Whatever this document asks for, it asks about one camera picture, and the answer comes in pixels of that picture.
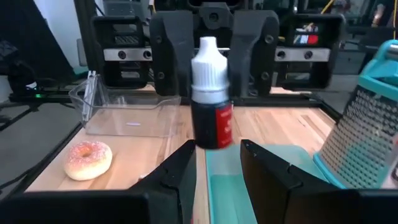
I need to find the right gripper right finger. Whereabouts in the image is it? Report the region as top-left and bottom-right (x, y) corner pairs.
(239, 139), (362, 224)

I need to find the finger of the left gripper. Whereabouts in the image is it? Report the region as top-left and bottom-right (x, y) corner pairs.
(228, 10), (280, 98)
(149, 11), (195, 97)

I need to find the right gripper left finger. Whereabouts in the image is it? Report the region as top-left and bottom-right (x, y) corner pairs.
(129, 139), (197, 224)

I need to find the small white-capped dropper bottle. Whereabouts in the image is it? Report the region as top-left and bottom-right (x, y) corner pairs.
(190, 36), (234, 150)

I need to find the pink sprinkled donut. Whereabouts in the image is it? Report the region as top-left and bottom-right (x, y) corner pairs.
(63, 140), (113, 182)

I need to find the clear plastic tray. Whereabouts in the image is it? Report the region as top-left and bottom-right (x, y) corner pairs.
(68, 70), (182, 138)

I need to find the teal translucent plastic bin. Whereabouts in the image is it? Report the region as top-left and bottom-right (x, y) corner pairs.
(205, 143), (346, 224)

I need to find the teal metal box grater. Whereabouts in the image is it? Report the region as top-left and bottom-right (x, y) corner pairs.
(312, 39), (398, 190)

